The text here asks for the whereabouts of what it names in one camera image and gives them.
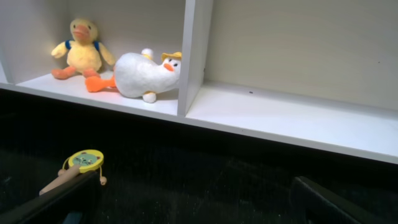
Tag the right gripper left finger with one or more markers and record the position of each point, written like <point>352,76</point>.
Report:
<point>56,205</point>

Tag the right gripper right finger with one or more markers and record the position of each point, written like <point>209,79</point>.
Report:
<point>323,205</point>

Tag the yellow rattle drum toy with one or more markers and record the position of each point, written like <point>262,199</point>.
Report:
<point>85,159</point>

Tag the white shelf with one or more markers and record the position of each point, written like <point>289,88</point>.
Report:
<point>280,124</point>

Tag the yellow plush duck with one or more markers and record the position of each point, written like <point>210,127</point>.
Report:
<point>82,56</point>

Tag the white plush duck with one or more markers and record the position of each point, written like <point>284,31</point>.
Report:
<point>140,77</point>

